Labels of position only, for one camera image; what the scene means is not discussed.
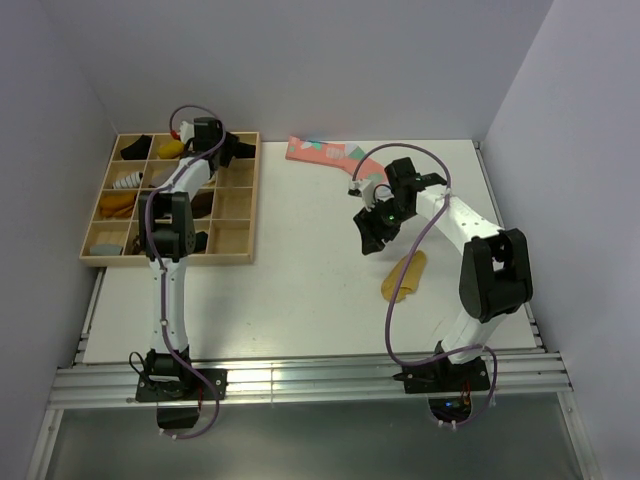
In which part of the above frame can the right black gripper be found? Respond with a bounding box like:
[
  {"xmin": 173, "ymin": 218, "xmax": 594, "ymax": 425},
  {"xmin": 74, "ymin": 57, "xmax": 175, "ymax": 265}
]
[{"xmin": 354, "ymin": 197, "xmax": 415, "ymax": 256}]

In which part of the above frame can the black sock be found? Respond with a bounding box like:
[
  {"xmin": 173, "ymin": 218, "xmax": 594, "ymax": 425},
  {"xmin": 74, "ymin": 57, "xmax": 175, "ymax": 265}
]
[
  {"xmin": 232, "ymin": 142, "xmax": 256, "ymax": 159},
  {"xmin": 120, "ymin": 135, "xmax": 152, "ymax": 161}
]

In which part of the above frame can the tan yellow sock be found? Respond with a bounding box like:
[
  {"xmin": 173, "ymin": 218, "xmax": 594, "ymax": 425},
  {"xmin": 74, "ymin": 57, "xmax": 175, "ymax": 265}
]
[{"xmin": 381, "ymin": 250, "xmax": 428, "ymax": 303}]

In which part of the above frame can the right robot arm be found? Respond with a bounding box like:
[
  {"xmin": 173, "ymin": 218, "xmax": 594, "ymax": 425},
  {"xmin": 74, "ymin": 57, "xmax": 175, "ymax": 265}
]
[{"xmin": 349, "ymin": 157, "xmax": 533, "ymax": 390}]

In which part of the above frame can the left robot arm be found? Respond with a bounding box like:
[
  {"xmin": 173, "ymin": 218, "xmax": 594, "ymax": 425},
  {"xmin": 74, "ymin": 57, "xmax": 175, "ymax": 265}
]
[{"xmin": 138, "ymin": 116, "xmax": 232, "ymax": 399}]

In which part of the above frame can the rolled mustard yellow sock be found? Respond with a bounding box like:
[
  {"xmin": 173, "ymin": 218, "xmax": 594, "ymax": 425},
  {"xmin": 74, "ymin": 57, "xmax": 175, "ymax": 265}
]
[{"xmin": 157, "ymin": 140, "xmax": 185, "ymax": 159}]

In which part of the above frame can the rolled dark brown sock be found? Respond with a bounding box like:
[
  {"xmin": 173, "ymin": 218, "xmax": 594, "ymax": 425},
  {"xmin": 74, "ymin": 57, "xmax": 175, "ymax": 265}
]
[{"xmin": 191, "ymin": 191, "xmax": 214, "ymax": 219}]

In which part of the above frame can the wooden compartment tray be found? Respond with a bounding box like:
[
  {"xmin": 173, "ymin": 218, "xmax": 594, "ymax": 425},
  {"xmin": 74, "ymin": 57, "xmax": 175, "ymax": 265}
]
[{"xmin": 79, "ymin": 132, "xmax": 261, "ymax": 267}]

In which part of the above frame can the rolled grey sock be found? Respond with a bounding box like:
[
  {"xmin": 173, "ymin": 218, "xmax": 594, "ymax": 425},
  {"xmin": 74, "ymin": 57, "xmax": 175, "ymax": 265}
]
[{"xmin": 149, "ymin": 169, "xmax": 172, "ymax": 188}]

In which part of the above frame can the rolled black sock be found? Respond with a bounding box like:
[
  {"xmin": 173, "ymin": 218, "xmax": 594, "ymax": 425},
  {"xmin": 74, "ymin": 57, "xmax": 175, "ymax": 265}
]
[{"xmin": 120, "ymin": 135, "xmax": 152, "ymax": 161}]

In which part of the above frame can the pink patterned sock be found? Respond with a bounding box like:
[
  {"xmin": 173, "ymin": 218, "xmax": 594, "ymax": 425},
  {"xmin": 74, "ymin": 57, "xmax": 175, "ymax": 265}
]
[{"xmin": 285, "ymin": 136, "xmax": 388, "ymax": 187}]

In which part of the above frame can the rolled navy sock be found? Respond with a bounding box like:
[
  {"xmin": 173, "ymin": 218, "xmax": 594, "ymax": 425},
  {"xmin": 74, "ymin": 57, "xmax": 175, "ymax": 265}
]
[{"xmin": 194, "ymin": 231, "xmax": 208, "ymax": 253}]

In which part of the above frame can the rolled white striped sock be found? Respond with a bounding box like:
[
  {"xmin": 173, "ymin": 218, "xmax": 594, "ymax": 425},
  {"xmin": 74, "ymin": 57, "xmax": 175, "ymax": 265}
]
[{"xmin": 112, "ymin": 171, "xmax": 144, "ymax": 190}]

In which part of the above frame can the rolled orange sock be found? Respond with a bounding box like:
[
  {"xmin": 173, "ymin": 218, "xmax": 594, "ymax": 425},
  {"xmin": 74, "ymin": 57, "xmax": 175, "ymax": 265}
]
[{"xmin": 98, "ymin": 193, "xmax": 137, "ymax": 219}]

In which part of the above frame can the rolled brown argyle sock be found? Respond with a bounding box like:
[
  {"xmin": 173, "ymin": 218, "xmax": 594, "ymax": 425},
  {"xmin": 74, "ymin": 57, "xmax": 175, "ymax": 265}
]
[{"xmin": 130, "ymin": 235, "xmax": 145, "ymax": 255}]

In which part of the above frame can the rolled light blue sock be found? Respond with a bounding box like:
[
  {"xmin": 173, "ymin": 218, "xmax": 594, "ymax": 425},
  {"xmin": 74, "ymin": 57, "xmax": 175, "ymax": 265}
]
[{"xmin": 89, "ymin": 243, "xmax": 122, "ymax": 256}]

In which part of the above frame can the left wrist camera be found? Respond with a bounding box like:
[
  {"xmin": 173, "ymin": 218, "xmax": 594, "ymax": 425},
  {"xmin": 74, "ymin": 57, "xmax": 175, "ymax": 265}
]
[{"xmin": 170, "ymin": 121, "xmax": 195, "ymax": 144}]

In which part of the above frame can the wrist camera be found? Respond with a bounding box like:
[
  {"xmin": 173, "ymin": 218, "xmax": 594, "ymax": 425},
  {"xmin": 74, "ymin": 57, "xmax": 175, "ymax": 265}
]
[
  {"xmin": 170, "ymin": 121, "xmax": 195, "ymax": 144},
  {"xmin": 347, "ymin": 179, "xmax": 375, "ymax": 210}
]

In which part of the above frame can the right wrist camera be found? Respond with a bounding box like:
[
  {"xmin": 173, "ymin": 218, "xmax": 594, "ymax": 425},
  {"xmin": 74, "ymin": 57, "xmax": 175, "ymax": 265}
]
[{"xmin": 347, "ymin": 179, "xmax": 375, "ymax": 210}]

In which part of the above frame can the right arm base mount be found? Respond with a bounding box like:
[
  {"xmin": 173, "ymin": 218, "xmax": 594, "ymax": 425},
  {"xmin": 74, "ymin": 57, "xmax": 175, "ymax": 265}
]
[{"xmin": 393, "ymin": 354, "xmax": 492, "ymax": 427}]

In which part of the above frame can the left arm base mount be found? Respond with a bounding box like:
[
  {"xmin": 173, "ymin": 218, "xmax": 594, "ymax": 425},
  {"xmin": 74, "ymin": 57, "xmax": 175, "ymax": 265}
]
[{"xmin": 128, "ymin": 349, "xmax": 227, "ymax": 438}]

